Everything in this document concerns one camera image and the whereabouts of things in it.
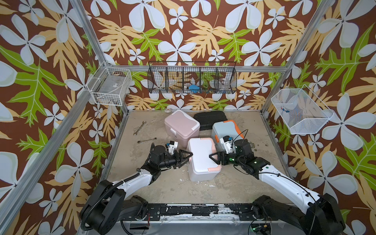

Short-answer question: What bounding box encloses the black wire basket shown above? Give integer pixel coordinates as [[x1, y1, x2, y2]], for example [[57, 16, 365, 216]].
[[146, 61, 238, 94]]

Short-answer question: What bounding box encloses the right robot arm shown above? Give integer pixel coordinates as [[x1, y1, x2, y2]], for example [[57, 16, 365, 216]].
[[209, 140, 346, 235]]

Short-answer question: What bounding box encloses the blue orange first aid kit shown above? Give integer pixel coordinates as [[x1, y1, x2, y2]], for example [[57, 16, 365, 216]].
[[211, 120, 244, 150]]

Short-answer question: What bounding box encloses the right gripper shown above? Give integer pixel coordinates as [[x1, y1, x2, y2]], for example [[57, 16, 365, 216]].
[[209, 151, 244, 167]]

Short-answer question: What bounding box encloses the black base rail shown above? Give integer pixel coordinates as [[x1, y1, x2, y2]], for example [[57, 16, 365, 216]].
[[122, 203, 260, 221]]

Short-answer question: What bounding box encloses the white wire basket left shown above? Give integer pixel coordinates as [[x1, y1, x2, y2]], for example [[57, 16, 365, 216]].
[[87, 67, 133, 106]]

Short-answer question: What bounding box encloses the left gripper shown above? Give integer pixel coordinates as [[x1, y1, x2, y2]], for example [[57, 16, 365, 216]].
[[158, 149, 192, 170]]

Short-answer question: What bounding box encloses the white first aid kit box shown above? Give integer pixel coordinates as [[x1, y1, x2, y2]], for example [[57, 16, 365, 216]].
[[187, 138, 222, 182]]

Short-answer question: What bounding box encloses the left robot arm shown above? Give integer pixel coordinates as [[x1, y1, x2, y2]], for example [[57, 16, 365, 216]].
[[80, 142, 193, 235]]

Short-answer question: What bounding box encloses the blue object in basket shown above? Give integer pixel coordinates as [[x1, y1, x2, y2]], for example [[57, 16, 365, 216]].
[[189, 85, 200, 94]]

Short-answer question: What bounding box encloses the white mesh basket right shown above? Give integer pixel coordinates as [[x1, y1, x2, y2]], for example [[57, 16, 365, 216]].
[[271, 85, 334, 135]]

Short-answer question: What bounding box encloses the pink first aid kit box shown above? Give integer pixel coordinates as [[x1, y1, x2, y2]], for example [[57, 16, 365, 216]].
[[164, 110, 200, 148]]

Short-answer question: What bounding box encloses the large steel wrench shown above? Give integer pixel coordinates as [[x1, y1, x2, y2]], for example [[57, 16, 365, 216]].
[[133, 121, 147, 136]]

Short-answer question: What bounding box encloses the black plastic case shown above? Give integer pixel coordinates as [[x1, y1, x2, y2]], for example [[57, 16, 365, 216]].
[[193, 111, 228, 131]]

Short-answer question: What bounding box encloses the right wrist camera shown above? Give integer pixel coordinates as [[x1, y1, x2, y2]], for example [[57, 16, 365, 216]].
[[220, 136, 233, 154]]

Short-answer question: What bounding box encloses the small steel wrench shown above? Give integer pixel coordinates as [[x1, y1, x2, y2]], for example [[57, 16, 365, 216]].
[[137, 138, 157, 144]]

